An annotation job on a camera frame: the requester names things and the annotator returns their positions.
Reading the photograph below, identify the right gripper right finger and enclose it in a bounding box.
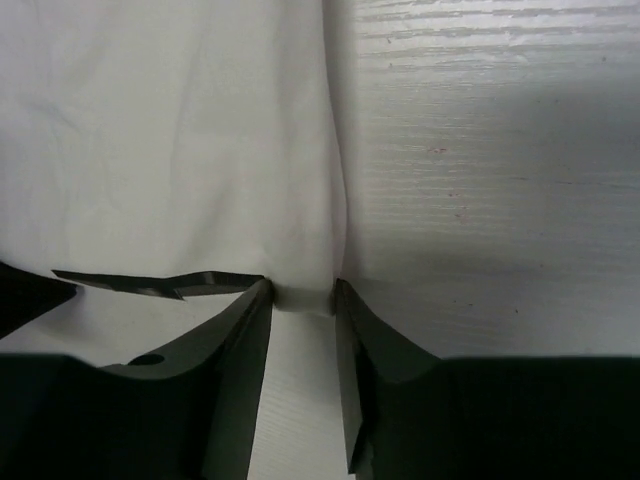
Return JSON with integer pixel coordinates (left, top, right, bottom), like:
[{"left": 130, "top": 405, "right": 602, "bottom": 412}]
[{"left": 334, "top": 280, "right": 639, "bottom": 479}]

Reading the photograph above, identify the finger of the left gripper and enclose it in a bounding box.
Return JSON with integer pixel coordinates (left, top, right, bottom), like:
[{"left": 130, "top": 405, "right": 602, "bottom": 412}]
[{"left": 0, "top": 263, "right": 77, "bottom": 338}]

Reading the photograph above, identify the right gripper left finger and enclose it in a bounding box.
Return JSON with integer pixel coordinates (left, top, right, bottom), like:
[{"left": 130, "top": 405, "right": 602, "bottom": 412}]
[{"left": 1, "top": 279, "right": 273, "bottom": 479}]

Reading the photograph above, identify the white printed t shirt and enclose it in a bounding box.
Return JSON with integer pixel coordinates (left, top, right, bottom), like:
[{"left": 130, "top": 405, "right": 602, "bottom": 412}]
[{"left": 0, "top": 0, "right": 351, "bottom": 361}]

